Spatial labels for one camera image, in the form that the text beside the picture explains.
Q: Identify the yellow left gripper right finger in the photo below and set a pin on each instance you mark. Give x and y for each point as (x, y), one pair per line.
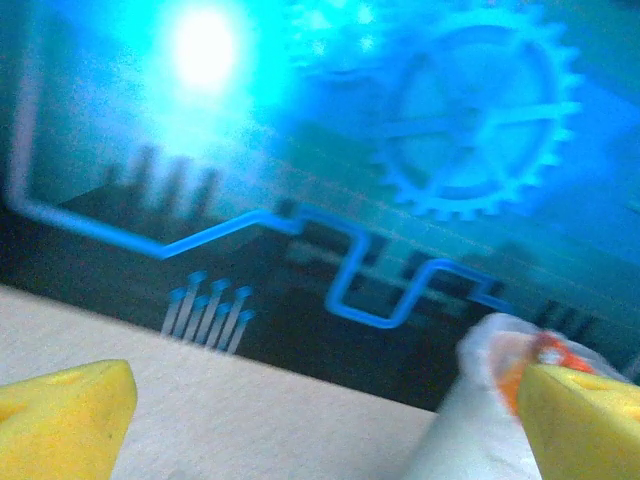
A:
(590, 430)

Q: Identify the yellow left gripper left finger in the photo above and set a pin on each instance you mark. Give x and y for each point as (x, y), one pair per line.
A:
(60, 425)

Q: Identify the translucent plastic bin liner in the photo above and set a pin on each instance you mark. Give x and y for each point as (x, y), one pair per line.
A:
(480, 345)

